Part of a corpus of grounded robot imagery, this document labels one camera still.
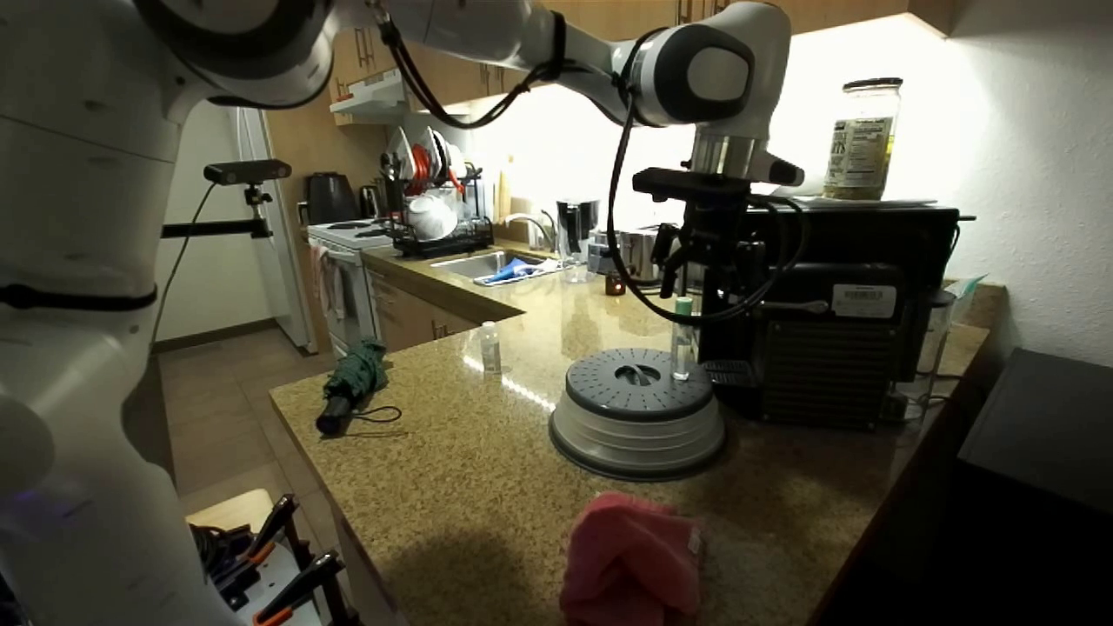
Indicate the small clear spray bottle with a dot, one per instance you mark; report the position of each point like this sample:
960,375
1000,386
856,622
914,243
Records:
492,348

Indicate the dish rack with dishes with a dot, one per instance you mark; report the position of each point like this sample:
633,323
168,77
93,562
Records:
436,196

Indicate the black steel microwave oven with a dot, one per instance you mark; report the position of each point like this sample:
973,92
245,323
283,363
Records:
818,319

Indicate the small green-capped bottle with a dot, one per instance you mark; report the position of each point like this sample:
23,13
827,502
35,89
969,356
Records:
683,338

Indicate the grey round microwave cover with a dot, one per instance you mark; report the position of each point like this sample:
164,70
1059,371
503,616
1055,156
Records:
627,417

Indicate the pink folded cloth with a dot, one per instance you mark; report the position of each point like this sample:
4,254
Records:
631,564

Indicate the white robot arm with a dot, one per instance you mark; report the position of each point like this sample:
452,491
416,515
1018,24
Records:
93,105

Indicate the green folded umbrella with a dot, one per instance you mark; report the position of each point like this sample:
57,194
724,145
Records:
348,390

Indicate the glass jar with lid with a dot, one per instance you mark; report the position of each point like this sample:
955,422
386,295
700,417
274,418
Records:
863,136

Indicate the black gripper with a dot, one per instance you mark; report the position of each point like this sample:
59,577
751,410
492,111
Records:
712,228

